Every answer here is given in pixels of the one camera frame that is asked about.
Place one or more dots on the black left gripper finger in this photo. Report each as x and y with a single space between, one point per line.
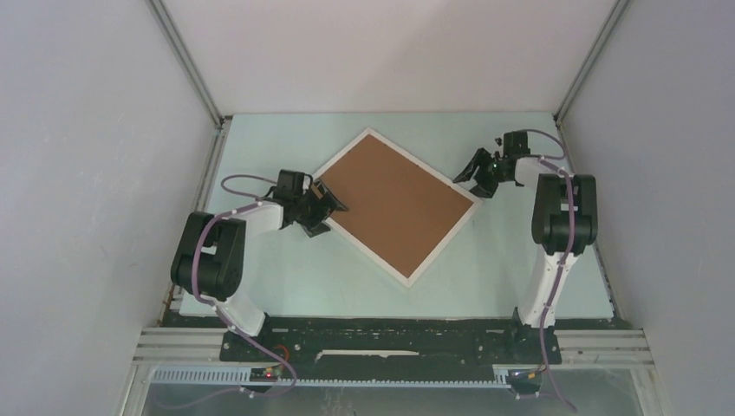
316 229
324 202

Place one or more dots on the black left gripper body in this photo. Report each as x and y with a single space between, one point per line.
311 211

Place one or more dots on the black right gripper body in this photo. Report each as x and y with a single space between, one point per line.
495 167

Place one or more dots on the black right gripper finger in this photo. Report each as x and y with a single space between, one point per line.
485 187
478 168

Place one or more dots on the white picture frame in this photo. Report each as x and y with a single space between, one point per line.
448 241

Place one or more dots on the brown backing board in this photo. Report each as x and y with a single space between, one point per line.
402 206

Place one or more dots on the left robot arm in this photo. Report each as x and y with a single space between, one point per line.
209 261

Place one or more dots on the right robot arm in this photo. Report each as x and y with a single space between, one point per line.
564 221

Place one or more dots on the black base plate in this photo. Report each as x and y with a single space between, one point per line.
402 350

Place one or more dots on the aluminium corner rail left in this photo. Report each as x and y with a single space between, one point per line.
176 42

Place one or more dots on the aluminium corner rail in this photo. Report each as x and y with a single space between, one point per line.
176 42
606 32

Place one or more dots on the aluminium corner rail right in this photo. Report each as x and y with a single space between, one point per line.
606 32

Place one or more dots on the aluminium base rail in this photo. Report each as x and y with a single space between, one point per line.
198 349

